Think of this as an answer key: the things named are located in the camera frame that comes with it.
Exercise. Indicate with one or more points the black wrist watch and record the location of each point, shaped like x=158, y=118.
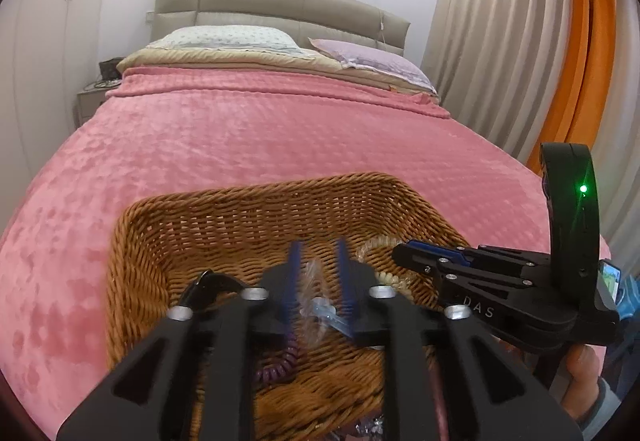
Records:
x=204, y=291

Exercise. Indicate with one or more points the lilac pillow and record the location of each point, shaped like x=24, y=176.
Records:
x=352, y=55

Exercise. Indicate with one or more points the grey bedside table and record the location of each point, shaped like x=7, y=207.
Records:
x=89, y=99

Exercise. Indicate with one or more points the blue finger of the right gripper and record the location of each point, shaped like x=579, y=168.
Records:
x=419, y=259
x=440, y=249

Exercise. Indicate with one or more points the right hand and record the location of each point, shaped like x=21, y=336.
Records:
x=576, y=385

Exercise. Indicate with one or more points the light blue plastic headband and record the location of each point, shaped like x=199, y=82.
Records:
x=315, y=307

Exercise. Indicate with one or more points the beige curtain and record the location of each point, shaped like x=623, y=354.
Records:
x=496, y=65

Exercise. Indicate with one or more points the beige padded headboard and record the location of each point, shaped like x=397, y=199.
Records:
x=303, y=20

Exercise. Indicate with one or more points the orange curtain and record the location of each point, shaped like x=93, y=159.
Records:
x=578, y=104

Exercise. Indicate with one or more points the dark bag on nightstand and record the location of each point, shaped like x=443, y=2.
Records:
x=109, y=69

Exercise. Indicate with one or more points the white dotted pillow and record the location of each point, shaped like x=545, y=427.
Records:
x=231, y=37

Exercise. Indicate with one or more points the brown wicker basket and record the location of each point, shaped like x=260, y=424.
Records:
x=159, y=244

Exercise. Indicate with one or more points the pink plush blanket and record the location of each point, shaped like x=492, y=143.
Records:
x=170, y=130

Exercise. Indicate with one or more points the beige quilt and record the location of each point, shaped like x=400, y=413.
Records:
x=310, y=62

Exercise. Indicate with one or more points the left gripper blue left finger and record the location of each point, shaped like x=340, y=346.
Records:
x=292, y=271

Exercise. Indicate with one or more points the white wardrobe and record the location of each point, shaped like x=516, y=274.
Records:
x=49, y=51

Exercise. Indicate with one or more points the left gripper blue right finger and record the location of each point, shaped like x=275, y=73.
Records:
x=349, y=298

